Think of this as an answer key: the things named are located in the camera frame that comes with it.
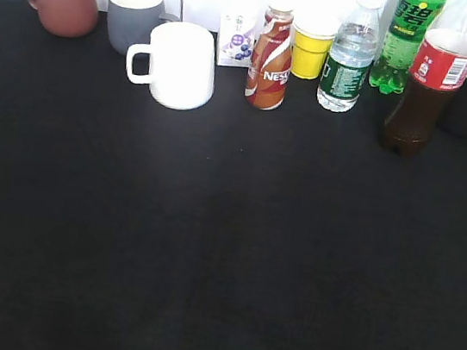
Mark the white ceramic mug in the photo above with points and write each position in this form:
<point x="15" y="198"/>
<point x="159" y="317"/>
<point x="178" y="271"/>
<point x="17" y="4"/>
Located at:
<point x="181" y="72"/>

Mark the cola bottle red label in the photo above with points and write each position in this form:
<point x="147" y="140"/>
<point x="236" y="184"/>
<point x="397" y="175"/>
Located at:
<point x="437" y="72"/>

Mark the green Sprite bottle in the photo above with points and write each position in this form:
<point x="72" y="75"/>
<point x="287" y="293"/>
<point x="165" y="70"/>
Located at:
<point x="401" y="42"/>

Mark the brown Nescafe coffee bottle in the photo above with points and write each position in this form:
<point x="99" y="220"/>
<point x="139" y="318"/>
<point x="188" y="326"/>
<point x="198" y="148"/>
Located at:
<point x="269" y="71"/>

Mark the white blueberry milk carton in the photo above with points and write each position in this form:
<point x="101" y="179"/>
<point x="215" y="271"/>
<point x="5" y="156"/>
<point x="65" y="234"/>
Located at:
<point x="235" y="39"/>

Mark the clear water bottle green label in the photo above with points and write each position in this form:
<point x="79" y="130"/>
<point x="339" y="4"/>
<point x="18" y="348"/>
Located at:
<point x="353" y="49"/>

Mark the grey ceramic mug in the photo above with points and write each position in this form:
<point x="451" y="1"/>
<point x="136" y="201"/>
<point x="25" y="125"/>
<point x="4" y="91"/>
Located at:
<point x="131" y="21"/>

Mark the brown ceramic mug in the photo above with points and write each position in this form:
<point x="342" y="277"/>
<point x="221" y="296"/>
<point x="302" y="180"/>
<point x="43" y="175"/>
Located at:
<point x="67" y="18"/>

